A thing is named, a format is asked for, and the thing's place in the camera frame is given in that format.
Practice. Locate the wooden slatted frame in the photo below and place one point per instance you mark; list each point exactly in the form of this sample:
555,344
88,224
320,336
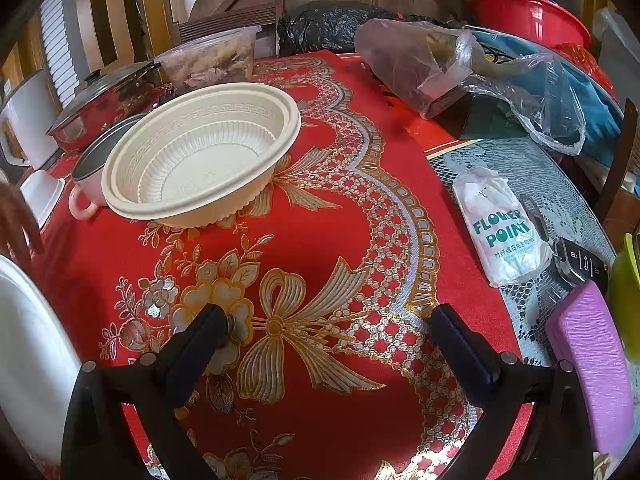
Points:
150,10

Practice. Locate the large white dish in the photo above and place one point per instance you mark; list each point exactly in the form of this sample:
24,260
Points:
30,360

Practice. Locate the white electric kettle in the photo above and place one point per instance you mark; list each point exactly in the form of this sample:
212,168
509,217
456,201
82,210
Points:
27,120

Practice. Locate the red plastic basin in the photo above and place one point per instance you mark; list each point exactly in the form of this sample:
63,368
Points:
525,15

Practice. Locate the cream plastic bowl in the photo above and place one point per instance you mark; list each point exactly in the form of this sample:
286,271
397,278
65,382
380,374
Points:
200,140

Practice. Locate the white slatted shutter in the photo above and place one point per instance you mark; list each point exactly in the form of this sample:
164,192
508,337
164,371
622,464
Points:
57,45

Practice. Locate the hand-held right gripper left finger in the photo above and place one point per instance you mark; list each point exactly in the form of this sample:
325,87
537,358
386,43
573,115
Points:
200,345

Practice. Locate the dark wooden chair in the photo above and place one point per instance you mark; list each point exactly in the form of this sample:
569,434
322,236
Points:
225,20

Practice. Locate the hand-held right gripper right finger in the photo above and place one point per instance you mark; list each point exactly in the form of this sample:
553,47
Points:
455,345

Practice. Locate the clear plastic food container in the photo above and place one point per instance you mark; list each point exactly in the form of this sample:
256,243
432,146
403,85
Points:
210,60

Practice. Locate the glass pot lid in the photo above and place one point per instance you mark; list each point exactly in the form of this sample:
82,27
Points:
95,92

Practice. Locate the brown wooden chair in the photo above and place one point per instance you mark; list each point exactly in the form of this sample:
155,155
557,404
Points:
615,175

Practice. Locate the purple case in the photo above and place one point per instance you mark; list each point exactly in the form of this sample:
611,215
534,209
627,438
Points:
590,360

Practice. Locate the white bowl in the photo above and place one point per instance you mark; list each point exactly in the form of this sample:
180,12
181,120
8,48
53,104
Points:
42,195

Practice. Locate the clear plastic bag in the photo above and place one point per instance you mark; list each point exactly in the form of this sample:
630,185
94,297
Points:
400,60

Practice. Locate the white tissue pack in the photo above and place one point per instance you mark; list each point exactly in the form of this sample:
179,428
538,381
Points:
500,230

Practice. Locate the metal key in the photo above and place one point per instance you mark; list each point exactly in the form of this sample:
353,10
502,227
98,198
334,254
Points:
535,220

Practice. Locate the pink small pot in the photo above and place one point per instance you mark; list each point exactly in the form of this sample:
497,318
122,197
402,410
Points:
100,160

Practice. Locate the stainless steel pot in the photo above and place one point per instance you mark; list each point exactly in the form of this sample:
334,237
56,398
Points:
100,120

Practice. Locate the blue cloth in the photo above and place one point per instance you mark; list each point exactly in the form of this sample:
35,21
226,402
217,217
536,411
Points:
590,105

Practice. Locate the black plastic bag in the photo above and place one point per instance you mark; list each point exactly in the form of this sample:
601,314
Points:
330,25

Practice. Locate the yellow green plastic container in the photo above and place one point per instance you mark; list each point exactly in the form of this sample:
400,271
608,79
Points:
627,300

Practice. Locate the red floral tablecloth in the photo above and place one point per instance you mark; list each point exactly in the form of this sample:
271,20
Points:
325,210

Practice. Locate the black car key fob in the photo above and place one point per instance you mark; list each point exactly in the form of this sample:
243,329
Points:
580,262

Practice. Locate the red patterned basket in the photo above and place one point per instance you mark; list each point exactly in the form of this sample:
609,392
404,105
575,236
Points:
585,60

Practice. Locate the white lace table cover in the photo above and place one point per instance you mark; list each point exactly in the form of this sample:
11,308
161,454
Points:
500,160

